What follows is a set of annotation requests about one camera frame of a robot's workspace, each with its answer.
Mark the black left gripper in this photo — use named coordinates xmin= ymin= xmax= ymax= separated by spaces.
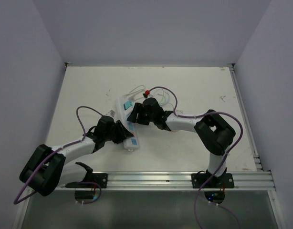
xmin=104 ymin=120 xmax=133 ymax=144

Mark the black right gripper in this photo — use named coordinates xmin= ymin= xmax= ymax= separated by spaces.
xmin=127 ymin=103 xmax=156 ymax=125

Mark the light blue charger plug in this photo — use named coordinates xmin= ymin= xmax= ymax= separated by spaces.
xmin=127 ymin=122 xmax=135 ymax=131

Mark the white power strip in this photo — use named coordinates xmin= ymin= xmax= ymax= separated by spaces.
xmin=116 ymin=97 xmax=140 ymax=152

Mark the mint green charging cable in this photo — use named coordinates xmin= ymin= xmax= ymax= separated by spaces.
xmin=151 ymin=87 xmax=176 ymax=108

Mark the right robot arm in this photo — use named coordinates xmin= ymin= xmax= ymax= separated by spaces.
xmin=126 ymin=98 xmax=236 ymax=187

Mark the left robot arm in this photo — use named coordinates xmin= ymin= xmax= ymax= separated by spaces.
xmin=19 ymin=115 xmax=134 ymax=197

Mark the teal dual usb charger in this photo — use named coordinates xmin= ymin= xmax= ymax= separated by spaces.
xmin=123 ymin=100 xmax=133 ymax=111

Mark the white power strip cord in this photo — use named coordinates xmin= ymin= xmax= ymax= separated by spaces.
xmin=122 ymin=84 xmax=147 ymax=101

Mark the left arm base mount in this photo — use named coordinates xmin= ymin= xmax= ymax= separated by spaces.
xmin=65 ymin=162 xmax=107 ymax=205

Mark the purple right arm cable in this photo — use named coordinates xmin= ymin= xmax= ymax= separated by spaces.
xmin=148 ymin=86 xmax=244 ymax=229

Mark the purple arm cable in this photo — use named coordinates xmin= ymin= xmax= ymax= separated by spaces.
xmin=148 ymin=86 xmax=244 ymax=229
xmin=12 ymin=106 xmax=106 ymax=205

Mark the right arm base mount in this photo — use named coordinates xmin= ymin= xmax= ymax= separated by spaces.
xmin=191 ymin=170 xmax=235 ymax=204

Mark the right side aluminium rail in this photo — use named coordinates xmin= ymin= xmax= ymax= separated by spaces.
xmin=227 ymin=63 xmax=263 ymax=171

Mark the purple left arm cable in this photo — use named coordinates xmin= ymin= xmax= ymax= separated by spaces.
xmin=12 ymin=106 xmax=106 ymax=205

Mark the aluminium table rail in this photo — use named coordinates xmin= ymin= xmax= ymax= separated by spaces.
xmin=53 ymin=170 xmax=276 ymax=191

